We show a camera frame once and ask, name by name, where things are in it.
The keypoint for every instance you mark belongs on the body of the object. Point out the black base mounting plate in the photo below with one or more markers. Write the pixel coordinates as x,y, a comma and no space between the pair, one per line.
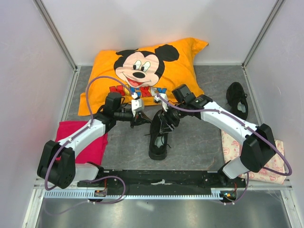
166,181

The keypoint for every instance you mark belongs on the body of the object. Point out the black sneaker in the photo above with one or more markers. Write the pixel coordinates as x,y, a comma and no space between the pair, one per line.
158,142
237,100

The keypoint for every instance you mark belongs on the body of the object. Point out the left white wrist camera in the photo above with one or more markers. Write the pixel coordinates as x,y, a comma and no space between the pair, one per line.
137,105

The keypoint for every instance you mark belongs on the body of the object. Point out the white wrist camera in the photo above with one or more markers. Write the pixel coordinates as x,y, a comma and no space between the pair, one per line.
161,98
137,105

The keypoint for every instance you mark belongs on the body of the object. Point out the folded magenta cloth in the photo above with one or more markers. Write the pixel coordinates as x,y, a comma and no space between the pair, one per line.
93,152

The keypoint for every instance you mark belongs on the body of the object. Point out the grey slotted cable duct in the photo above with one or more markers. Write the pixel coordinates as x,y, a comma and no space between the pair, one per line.
212,194

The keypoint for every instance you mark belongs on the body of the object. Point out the orange Mickey Mouse pillow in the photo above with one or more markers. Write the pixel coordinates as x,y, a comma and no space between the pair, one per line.
145,71

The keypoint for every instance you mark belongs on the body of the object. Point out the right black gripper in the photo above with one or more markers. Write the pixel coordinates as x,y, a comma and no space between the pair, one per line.
166,120

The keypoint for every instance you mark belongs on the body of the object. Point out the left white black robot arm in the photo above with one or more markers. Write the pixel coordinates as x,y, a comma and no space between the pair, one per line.
58,160

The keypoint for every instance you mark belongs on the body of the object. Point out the cream pink printed garment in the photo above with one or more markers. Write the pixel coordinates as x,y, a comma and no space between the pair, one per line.
232,149

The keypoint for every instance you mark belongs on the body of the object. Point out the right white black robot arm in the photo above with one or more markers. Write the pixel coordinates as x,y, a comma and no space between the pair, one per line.
257,142

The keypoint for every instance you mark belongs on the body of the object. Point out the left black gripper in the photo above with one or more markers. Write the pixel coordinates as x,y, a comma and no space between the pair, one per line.
140,118

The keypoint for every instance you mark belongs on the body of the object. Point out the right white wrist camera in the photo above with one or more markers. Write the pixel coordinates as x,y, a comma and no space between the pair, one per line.
161,98

